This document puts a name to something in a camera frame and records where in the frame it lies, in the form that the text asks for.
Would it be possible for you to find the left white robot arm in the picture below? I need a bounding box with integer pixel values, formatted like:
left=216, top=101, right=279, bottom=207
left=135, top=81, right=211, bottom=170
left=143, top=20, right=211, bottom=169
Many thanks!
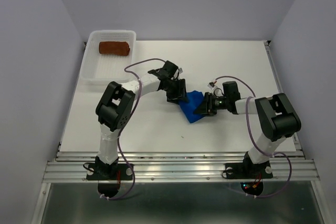
left=95, top=60, right=188, bottom=179

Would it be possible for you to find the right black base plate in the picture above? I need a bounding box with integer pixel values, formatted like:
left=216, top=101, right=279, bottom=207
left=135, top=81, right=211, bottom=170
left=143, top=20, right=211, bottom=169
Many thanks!
left=224, top=161, right=273, bottom=180

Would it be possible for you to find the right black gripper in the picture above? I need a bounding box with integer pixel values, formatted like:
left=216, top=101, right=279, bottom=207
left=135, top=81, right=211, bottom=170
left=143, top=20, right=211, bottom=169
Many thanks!
left=192, top=91, right=229, bottom=115

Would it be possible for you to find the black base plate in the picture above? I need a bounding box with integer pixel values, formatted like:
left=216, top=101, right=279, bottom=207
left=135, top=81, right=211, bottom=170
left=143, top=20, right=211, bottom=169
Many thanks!
left=83, top=163, right=133, bottom=181
left=224, top=161, right=273, bottom=180

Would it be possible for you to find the brown towel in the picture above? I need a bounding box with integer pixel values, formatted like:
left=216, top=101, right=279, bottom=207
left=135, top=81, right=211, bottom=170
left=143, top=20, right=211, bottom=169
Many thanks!
left=98, top=41, right=130, bottom=57

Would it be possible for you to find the aluminium rail frame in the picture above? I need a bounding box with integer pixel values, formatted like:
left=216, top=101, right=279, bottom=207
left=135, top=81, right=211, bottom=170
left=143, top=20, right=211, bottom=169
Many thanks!
left=30, top=40, right=325, bottom=224

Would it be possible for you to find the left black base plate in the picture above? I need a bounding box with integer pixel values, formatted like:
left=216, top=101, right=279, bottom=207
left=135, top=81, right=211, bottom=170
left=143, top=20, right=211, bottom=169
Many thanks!
left=83, top=163, right=133, bottom=181

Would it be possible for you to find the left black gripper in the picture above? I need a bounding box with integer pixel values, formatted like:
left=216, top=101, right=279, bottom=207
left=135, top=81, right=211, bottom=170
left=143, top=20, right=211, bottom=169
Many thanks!
left=162, top=78, right=188, bottom=105

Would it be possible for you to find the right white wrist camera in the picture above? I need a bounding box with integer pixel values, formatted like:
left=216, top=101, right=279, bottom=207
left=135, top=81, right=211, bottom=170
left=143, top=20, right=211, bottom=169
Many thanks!
left=208, top=80, right=224, bottom=97

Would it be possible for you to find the blue towel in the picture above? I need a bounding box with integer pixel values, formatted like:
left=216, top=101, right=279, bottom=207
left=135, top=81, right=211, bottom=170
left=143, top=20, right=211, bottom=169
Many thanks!
left=178, top=90, right=204, bottom=123

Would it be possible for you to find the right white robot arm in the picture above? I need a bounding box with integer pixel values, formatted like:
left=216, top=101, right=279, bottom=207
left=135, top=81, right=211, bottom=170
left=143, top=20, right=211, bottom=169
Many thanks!
left=193, top=81, right=301, bottom=177

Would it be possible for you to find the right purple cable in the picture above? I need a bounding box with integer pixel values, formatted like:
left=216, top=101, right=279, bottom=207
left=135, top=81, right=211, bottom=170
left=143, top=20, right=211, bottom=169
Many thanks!
left=209, top=74, right=291, bottom=199

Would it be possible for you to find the white plastic basket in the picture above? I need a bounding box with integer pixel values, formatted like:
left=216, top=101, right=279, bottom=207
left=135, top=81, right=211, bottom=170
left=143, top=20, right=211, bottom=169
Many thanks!
left=79, top=30, right=137, bottom=85

